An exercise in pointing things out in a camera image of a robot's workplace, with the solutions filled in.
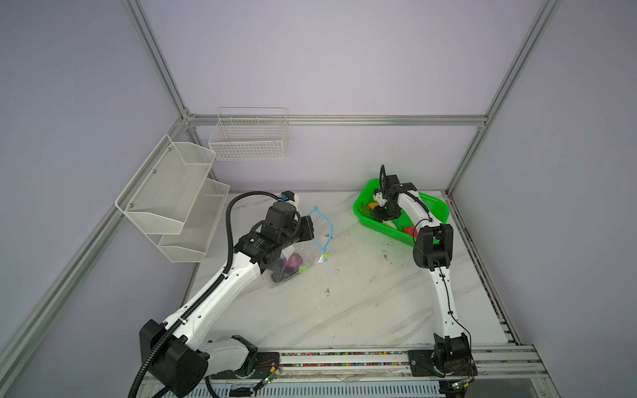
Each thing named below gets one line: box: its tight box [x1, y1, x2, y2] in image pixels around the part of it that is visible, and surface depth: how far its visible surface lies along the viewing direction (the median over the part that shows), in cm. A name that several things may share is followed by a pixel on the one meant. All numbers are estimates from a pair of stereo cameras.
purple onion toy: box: [282, 252, 304, 270], surface depth 85 cm
